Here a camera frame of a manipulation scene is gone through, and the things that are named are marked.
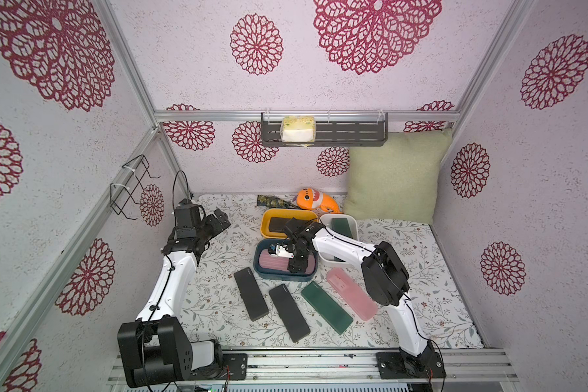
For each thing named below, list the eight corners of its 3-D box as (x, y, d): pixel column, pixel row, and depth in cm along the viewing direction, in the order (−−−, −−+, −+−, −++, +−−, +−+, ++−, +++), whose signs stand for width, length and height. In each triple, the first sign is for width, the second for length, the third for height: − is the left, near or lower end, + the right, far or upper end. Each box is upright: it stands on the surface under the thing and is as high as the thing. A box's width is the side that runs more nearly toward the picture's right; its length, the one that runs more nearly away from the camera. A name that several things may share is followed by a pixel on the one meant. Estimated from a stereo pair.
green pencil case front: (339, 335, 82) (340, 334, 80) (300, 294, 91) (300, 291, 89) (353, 321, 85) (354, 319, 83) (314, 282, 94) (314, 279, 92)
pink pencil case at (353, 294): (364, 323, 84) (366, 321, 82) (322, 278, 95) (323, 275, 93) (379, 309, 87) (381, 307, 85) (337, 266, 98) (338, 263, 96)
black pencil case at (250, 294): (249, 323, 84) (248, 320, 82) (233, 276, 95) (231, 273, 93) (269, 313, 86) (269, 311, 84) (251, 268, 97) (250, 265, 95)
